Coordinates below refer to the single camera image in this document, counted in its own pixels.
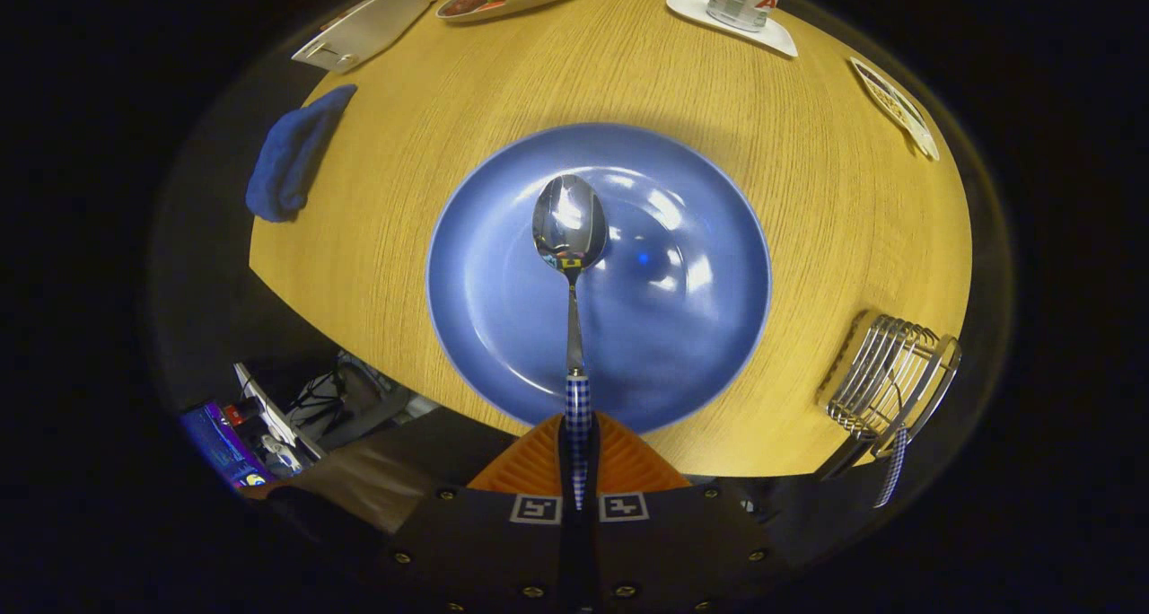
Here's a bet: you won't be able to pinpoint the white divided tray with beans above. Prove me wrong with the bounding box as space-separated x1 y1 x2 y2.
848 56 941 162

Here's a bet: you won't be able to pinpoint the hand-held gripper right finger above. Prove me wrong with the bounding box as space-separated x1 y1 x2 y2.
574 414 782 614

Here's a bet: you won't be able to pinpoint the fork with blue checked handle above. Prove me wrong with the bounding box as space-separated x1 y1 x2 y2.
875 363 909 509

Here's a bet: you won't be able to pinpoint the black cable bundle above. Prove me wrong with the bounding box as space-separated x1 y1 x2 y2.
287 352 423 449

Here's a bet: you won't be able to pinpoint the colourful lit device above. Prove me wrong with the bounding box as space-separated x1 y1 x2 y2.
180 403 270 489

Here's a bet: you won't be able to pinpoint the white power strip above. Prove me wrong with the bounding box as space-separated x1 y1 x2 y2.
233 363 326 462

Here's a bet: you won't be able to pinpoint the person's beige trousers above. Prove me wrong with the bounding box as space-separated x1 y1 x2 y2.
296 408 522 534

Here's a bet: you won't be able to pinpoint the blue folded cloth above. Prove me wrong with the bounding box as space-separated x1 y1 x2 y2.
245 84 358 224

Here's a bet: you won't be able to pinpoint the white toaster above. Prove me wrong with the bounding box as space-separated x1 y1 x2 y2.
291 0 432 75

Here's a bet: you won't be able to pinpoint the blue round plate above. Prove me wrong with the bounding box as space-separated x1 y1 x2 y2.
426 122 773 435

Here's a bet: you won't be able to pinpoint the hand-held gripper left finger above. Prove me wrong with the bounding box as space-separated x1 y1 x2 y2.
386 414 580 614

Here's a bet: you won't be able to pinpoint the spoon with blue checked handle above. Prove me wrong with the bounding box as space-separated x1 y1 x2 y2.
531 174 610 512

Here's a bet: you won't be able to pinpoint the white square coaster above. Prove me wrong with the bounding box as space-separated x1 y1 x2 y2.
666 0 799 59

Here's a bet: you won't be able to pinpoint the black table clamp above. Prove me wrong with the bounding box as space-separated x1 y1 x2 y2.
815 436 876 482

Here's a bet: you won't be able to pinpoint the metal wire basket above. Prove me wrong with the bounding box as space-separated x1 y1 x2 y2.
817 313 962 444

